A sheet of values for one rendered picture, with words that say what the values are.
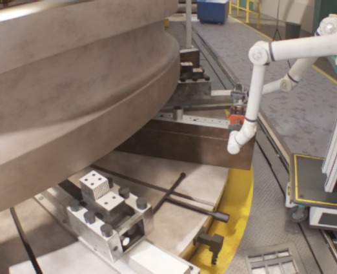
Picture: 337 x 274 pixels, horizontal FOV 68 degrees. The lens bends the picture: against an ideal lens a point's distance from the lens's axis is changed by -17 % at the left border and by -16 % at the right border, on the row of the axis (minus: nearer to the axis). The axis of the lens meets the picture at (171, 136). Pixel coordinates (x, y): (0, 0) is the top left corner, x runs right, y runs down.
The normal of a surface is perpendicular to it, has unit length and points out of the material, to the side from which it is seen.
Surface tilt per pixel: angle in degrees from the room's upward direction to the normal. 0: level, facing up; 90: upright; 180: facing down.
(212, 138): 90
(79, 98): 67
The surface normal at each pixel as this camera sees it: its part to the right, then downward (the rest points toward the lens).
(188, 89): 0.12, 0.51
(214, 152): -0.27, 0.51
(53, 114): 0.67, -0.12
